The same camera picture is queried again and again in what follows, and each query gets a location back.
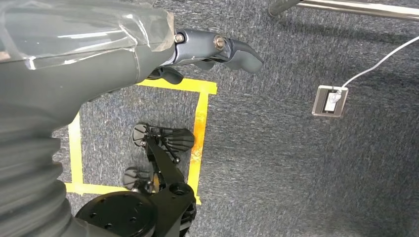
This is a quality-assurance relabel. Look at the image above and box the stainless steel workbench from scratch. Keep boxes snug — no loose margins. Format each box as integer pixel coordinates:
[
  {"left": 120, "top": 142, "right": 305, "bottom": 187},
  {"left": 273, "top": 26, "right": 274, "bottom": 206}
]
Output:
[{"left": 268, "top": 0, "right": 419, "bottom": 22}]

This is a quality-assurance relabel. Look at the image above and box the black robot foot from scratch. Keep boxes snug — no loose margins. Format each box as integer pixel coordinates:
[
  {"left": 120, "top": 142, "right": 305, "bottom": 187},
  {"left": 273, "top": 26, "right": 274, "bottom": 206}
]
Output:
[
  {"left": 131, "top": 122, "right": 196, "bottom": 154},
  {"left": 123, "top": 166, "right": 162, "bottom": 194}
]

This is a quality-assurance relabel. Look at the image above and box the yellow floor tape square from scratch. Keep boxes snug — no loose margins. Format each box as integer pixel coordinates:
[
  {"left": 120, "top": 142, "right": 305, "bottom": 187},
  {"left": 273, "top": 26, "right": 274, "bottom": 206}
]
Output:
[{"left": 64, "top": 78, "right": 218, "bottom": 206}]

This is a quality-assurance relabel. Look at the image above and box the silver floor socket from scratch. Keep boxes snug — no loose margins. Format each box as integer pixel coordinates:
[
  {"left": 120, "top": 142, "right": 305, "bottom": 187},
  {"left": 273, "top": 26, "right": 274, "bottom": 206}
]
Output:
[{"left": 311, "top": 85, "right": 349, "bottom": 119}]

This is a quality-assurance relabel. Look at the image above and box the thin white cable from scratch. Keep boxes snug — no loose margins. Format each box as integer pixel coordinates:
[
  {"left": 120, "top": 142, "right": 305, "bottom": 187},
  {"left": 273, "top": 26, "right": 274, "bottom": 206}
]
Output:
[{"left": 340, "top": 35, "right": 419, "bottom": 89}]

